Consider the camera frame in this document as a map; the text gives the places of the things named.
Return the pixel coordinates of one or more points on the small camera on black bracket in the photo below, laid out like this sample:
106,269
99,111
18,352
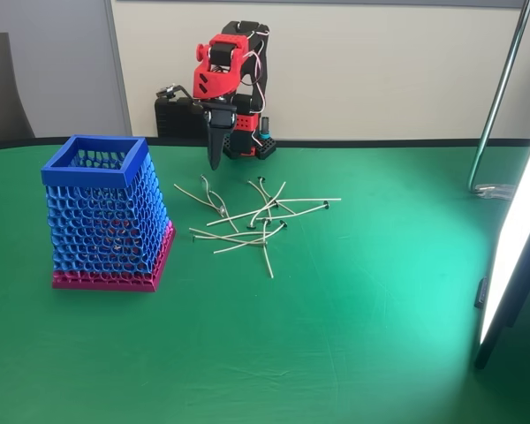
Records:
170,92

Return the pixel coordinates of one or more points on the black perforated base block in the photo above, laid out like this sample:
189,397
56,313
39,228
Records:
267,148

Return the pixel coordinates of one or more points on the black plastic case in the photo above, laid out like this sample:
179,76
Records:
172,119

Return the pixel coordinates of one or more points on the green cloth with black rim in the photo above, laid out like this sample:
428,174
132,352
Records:
291,331

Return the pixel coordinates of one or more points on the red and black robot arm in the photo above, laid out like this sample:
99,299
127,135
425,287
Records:
216,81

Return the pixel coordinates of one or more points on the bright LED light panel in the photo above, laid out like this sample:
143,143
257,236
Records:
517,243

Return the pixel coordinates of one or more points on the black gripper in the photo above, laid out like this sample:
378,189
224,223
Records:
219,119

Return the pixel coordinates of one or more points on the candle wick with metal disc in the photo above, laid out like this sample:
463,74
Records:
202,178
229,218
195,239
261,179
232,223
248,181
194,196
250,226
325,204
283,223
212,232
269,265
313,199

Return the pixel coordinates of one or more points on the blue and pink lattice box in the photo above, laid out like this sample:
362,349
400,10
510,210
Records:
101,207

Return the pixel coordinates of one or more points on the metal stand pole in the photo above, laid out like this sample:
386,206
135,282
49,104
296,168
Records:
499,97

